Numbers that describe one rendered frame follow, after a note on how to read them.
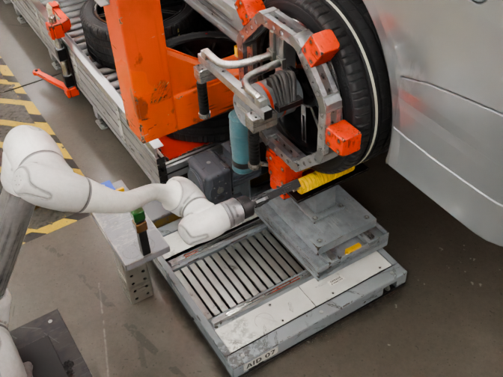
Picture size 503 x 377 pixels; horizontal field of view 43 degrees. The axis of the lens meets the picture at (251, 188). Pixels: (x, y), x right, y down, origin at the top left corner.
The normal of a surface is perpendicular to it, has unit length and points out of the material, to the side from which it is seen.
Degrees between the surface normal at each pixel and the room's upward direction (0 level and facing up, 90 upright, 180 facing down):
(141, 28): 90
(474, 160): 90
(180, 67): 90
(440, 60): 90
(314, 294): 0
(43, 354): 1
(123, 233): 0
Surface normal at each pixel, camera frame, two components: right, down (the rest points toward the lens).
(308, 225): -0.04, -0.74
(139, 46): 0.53, 0.55
